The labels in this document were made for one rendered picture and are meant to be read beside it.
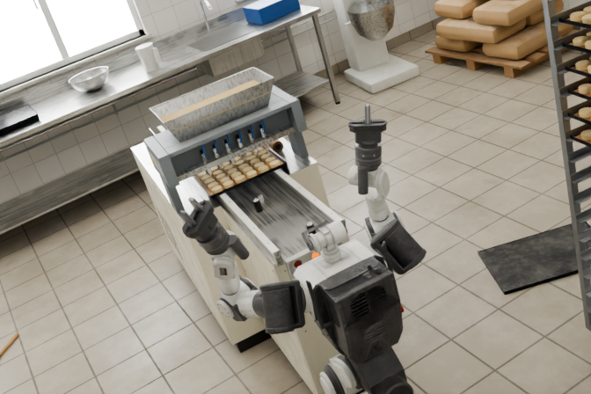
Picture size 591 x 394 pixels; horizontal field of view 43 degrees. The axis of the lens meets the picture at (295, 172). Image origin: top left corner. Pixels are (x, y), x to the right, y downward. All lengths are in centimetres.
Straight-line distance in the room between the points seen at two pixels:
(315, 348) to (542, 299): 121
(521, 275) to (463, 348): 57
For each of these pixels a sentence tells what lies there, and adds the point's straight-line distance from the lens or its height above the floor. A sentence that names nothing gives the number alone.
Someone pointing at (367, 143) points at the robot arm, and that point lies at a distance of 243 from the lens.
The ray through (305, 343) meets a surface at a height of 42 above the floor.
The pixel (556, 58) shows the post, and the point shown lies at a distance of 283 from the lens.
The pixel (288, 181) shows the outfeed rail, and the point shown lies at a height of 90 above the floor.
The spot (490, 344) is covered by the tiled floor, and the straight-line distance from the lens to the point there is 363.
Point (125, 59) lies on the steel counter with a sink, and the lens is 655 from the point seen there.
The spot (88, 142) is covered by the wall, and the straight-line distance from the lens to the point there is 667.
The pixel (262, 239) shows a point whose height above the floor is 90.
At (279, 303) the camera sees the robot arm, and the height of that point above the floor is 110.
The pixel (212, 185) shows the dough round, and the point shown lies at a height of 92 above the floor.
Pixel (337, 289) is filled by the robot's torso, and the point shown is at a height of 111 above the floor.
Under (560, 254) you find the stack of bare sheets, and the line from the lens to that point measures 410.
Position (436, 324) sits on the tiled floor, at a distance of 379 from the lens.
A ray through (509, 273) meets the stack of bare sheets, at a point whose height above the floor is 2.
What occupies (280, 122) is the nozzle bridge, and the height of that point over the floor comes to 108.
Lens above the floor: 236
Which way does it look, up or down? 25 degrees down
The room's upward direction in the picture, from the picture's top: 17 degrees counter-clockwise
